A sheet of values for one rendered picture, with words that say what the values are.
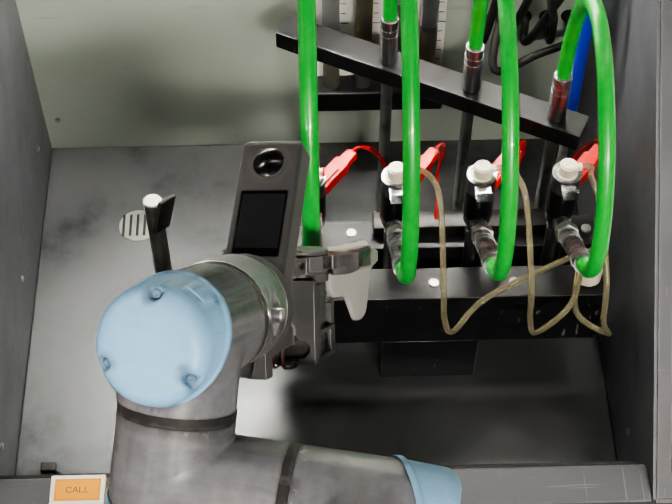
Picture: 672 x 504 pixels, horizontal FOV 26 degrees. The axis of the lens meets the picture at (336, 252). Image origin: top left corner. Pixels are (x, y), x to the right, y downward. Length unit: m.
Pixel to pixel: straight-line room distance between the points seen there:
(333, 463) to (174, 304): 0.14
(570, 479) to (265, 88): 0.59
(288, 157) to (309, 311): 0.11
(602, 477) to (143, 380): 0.63
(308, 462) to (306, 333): 0.18
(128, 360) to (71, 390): 0.72
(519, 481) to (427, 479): 0.49
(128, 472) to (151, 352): 0.09
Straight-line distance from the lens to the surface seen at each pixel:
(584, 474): 1.39
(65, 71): 1.68
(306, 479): 0.89
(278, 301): 0.97
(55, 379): 1.59
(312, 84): 1.09
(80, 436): 1.55
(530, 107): 1.44
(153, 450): 0.89
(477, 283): 1.45
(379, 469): 0.90
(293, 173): 1.05
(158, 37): 1.63
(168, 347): 0.85
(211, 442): 0.90
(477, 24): 1.38
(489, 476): 1.38
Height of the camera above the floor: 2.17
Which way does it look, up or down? 54 degrees down
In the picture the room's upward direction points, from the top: straight up
